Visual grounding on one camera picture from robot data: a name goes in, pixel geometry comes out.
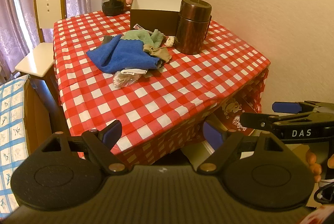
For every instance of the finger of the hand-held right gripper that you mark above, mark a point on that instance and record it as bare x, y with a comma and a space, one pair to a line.
255, 120
285, 107

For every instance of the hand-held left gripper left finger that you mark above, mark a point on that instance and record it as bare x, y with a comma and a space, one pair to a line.
112, 134

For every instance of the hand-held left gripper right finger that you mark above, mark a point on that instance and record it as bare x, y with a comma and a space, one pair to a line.
212, 135

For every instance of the clear cotton swab bag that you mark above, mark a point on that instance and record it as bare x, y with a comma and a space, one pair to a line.
125, 80

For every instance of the blue towel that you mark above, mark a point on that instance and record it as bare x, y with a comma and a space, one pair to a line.
125, 56

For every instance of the green cloth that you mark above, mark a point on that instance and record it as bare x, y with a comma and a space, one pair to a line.
135, 36

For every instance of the brown box white inside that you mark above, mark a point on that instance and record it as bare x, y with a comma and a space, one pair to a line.
151, 20

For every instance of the person's right hand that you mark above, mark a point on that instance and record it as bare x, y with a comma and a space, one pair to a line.
313, 165

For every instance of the printed cardboard box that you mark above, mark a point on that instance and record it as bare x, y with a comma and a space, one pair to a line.
234, 111

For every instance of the red white checked tablecloth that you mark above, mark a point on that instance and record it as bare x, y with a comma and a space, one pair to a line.
156, 98

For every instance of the tan stocking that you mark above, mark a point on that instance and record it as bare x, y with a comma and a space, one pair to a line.
159, 53

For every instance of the blue white checked bedsheet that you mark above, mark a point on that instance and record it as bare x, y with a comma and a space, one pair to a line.
10, 122

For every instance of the cream wooden chair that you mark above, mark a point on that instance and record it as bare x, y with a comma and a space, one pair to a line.
39, 56

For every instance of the brown cylindrical canister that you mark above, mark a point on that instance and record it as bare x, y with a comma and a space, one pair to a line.
191, 30

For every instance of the pink white small packet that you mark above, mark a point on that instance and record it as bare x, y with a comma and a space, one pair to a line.
137, 26

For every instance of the dark glass jar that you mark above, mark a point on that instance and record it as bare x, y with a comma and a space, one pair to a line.
112, 4

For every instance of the pale purple curtain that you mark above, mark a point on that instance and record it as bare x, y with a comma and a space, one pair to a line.
15, 4

